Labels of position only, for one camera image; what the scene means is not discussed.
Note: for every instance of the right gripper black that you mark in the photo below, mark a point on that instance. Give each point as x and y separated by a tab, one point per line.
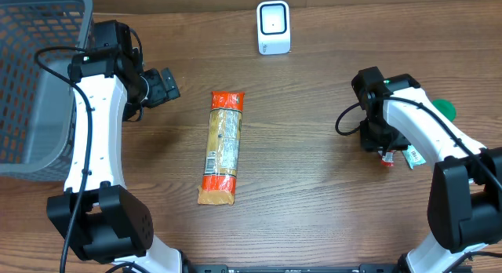
369	141

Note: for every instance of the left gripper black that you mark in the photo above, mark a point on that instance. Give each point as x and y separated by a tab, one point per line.
168	85

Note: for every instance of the red snack stick packet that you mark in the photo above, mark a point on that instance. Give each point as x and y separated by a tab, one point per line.
387	158

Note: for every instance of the teal wet wipes pack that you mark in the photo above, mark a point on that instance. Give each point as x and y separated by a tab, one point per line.
413	157

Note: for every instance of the green lid spice jar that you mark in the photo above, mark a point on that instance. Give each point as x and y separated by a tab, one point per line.
446	108

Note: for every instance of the long orange pasta packet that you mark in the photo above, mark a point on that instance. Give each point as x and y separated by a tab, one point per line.
222	149

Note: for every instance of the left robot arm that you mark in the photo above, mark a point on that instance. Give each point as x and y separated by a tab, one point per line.
98	217

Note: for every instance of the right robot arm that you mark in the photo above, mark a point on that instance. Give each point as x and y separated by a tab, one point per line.
464	206

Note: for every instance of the white barcode scanner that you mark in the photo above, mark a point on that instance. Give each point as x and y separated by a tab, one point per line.
273	27

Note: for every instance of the grey plastic mesh basket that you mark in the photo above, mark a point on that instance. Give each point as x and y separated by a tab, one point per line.
37	108

